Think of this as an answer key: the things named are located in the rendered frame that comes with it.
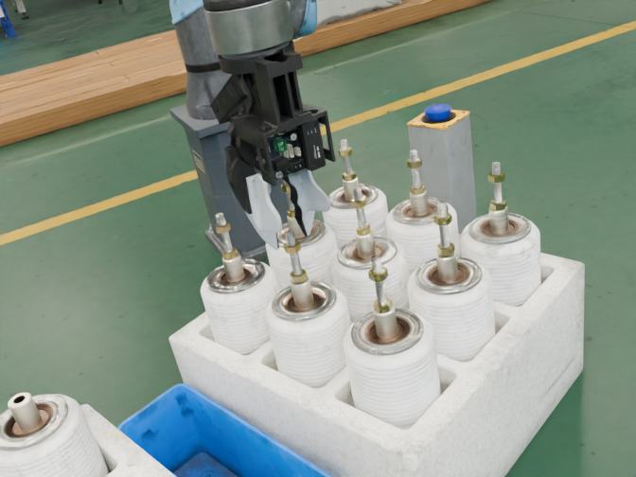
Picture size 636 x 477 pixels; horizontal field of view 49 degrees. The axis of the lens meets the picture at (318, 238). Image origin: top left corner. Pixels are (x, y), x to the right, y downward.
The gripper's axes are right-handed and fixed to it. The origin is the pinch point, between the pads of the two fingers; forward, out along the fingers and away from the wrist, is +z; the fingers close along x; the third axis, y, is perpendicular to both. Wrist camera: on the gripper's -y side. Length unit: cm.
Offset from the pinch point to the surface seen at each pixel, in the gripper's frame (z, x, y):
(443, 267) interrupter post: 7.5, 13.6, 9.3
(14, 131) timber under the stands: 30, -4, -199
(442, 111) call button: 1.5, 36.6, -16.0
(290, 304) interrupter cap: 9.4, -1.4, -0.2
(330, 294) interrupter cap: 9.1, 2.8, 2.1
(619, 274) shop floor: 34, 58, -1
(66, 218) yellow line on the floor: 34, -8, -114
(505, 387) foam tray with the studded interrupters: 21.1, 14.8, 16.7
